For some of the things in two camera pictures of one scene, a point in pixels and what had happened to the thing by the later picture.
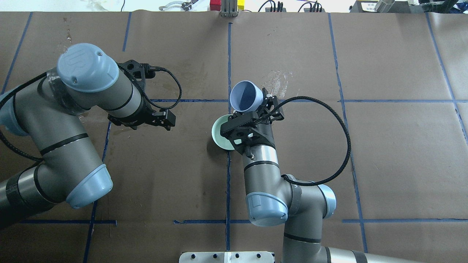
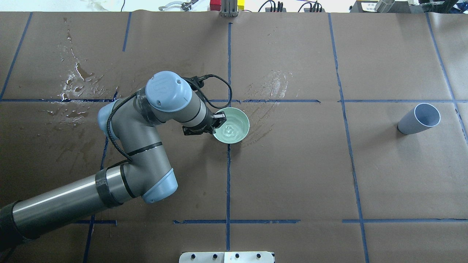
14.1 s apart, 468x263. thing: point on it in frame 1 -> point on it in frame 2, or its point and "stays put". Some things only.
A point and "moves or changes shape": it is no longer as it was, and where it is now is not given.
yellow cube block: (241, 3) stays put
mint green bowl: (221, 141) moves or changes shape
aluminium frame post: (229, 8) stays put
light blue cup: (246, 96) -> (423, 115)
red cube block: (215, 5) stays put
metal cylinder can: (384, 6) stays put
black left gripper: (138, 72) -> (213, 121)
